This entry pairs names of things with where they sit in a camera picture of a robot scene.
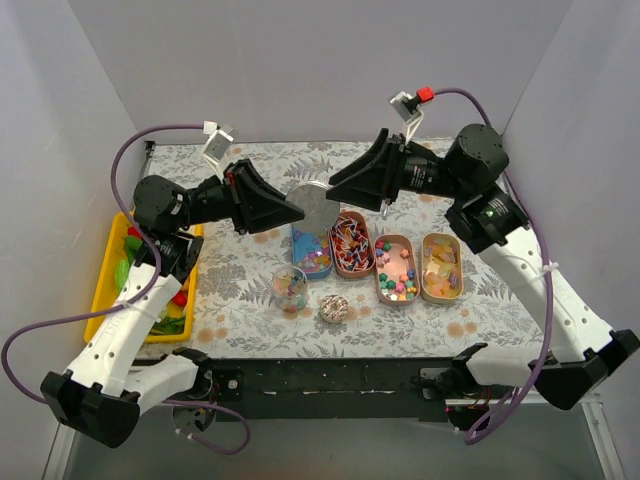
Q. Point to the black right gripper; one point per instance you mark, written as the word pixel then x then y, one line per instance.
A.
pixel 393 170

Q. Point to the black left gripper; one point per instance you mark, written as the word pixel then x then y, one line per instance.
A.
pixel 238 196

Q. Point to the clear glass jar lid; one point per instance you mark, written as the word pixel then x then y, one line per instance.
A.
pixel 320 213

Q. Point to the blue candy tray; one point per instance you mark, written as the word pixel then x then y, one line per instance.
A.
pixel 311 253

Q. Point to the pink lollipop tray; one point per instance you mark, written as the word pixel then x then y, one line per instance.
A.
pixel 351 245

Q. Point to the clear glass jar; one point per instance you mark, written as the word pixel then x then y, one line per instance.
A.
pixel 290 291

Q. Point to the beige gummy candy tray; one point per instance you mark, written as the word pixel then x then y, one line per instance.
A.
pixel 441 277

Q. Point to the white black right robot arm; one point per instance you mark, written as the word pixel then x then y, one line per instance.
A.
pixel 579 349

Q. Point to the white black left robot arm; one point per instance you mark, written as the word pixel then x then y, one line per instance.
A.
pixel 97 395

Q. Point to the floral patterned table mat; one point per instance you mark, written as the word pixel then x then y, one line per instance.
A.
pixel 235 316

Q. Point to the small donut decorated tin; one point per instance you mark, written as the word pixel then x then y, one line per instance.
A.
pixel 334 309

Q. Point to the red toy chili pepper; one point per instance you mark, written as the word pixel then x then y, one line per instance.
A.
pixel 134 232

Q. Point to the green toy vegetables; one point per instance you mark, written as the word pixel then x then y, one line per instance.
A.
pixel 125 265

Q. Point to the yellow plastic bin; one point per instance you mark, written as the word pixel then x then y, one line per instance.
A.
pixel 106 293

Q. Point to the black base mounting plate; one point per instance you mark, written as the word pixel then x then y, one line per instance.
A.
pixel 335 388

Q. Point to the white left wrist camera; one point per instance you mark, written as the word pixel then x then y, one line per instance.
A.
pixel 219 140

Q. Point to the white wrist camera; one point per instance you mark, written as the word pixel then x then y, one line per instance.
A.
pixel 219 140
pixel 409 109

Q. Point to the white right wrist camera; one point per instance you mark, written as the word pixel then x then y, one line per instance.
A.
pixel 409 109

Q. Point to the aluminium frame rail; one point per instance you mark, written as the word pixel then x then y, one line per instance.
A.
pixel 354 419

